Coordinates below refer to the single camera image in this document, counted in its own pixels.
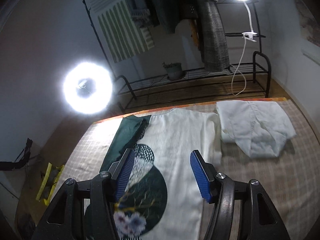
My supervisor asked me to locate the hanging dark green shirt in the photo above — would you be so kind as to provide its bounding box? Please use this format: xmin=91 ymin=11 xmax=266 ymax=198
xmin=152 ymin=0 xmax=199 ymax=34

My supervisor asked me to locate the small potted plant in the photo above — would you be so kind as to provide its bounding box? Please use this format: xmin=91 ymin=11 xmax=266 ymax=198
xmin=162 ymin=62 xmax=186 ymax=81

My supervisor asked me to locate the green white tree print shirt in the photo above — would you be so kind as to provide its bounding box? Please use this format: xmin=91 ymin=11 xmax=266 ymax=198
xmin=113 ymin=108 xmax=221 ymax=239

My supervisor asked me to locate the bright ring light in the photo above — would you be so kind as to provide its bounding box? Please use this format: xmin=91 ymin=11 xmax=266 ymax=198
xmin=62 ymin=62 xmax=113 ymax=114

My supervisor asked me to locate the black metal clothes rack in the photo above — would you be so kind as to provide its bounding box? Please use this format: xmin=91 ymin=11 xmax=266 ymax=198
xmin=82 ymin=0 xmax=272 ymax=113

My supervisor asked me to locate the black stand at left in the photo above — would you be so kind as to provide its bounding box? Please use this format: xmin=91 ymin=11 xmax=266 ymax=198
xmin=0 ymin=138 xmax=33 ymax=171

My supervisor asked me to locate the beige plaid bed cover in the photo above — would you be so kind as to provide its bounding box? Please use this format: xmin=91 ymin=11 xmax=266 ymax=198
xmin=58 ymin=98 xmax=319 ymax=239

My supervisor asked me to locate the hanging blue denim jacket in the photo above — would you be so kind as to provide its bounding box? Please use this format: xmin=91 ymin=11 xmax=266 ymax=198
xmin=126 ymin=0 xmax=151 ymax=28

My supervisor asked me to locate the green striped wall hanging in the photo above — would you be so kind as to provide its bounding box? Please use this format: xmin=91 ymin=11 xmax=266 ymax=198
xmin=89 ymin=0 xmax=155 ymax=63

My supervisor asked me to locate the white clip-on desk lamp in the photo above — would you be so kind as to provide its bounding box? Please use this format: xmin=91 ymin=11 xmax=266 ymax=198
xmin=231 ymin=0 xmax=257 ymax=96

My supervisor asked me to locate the yellow trimmed bag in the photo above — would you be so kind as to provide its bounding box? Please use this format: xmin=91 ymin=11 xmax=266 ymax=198
xmin=36 ymin=163 xmax=65 ymax=206

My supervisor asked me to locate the crumpled white garment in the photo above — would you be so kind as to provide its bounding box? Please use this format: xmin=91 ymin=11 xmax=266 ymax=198
xmin=216 ymin=100 xmax=296 ymax=158

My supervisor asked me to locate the landscape wall painting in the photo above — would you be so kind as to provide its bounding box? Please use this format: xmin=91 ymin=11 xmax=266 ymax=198
xmin=294 ymin=0 xmax=319 ymax=47

